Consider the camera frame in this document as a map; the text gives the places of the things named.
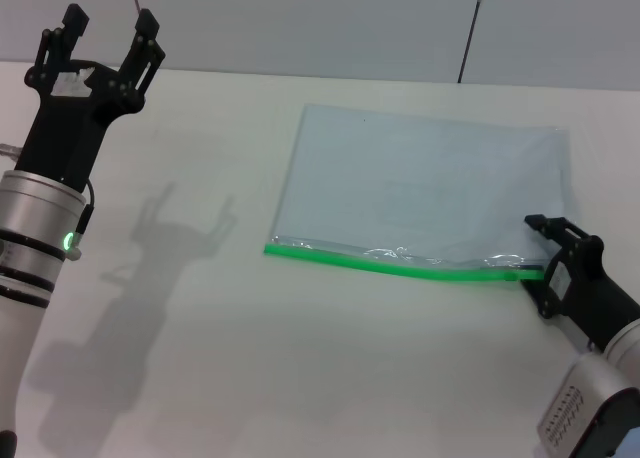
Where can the clear document bag green zipper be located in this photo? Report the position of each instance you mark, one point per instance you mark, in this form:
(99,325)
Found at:
(415,178)

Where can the left gripper silver connector plug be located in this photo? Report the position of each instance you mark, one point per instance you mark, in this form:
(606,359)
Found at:
(9,151)

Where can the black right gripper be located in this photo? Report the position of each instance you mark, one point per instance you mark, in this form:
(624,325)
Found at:
(585,288)

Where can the green zipper slider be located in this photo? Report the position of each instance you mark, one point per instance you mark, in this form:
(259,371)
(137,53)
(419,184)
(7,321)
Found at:
(510,277)

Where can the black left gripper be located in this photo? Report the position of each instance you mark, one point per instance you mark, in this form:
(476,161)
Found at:
(65,128)

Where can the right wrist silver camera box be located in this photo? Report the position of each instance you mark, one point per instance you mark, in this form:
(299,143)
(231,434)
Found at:
(575,408)

